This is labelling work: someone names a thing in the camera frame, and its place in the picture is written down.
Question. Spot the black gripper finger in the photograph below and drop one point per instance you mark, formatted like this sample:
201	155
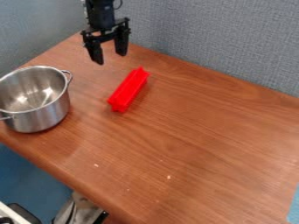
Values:
95	51
122	40

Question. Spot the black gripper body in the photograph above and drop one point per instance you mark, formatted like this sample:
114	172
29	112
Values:
105	34

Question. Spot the red star-shaped block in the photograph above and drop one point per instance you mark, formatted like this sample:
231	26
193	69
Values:
127	90

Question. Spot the stainless steel pot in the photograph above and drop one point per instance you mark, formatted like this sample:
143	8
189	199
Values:
34	98

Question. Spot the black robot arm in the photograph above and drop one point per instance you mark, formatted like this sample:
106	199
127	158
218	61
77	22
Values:
101	14

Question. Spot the metal table leg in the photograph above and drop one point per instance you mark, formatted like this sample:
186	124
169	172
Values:
79	211

